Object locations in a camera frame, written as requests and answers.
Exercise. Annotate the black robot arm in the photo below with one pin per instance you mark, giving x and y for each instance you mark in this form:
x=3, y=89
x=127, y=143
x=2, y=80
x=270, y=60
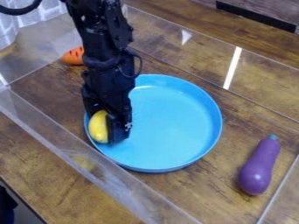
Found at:
x=105, y=32

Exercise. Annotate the round blue tray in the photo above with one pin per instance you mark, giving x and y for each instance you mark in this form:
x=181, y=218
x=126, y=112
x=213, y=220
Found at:
x=177, y=126

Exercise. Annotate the white patterned curtain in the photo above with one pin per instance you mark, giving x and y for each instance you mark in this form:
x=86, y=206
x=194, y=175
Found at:
x=11, y=24

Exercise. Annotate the purple toy eggplant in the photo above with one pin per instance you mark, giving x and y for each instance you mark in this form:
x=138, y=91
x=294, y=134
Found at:
x=255, y=174

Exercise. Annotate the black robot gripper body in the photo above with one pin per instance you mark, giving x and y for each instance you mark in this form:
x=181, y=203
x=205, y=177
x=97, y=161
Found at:
x=111, y=84

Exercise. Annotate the yellow toy lemon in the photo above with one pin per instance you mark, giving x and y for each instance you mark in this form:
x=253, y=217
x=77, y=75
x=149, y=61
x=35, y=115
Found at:
x=98, y=128

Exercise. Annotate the orange toy carrot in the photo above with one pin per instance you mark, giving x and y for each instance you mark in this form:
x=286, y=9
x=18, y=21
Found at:
x=73, y=56

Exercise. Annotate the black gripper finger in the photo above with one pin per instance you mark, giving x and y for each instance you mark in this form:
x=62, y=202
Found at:
x=93, y=105
x=119, y=125

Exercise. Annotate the clear acrylic enclosure wall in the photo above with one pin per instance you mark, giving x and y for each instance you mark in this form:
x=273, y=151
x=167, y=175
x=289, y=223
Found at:
x=245, y=63

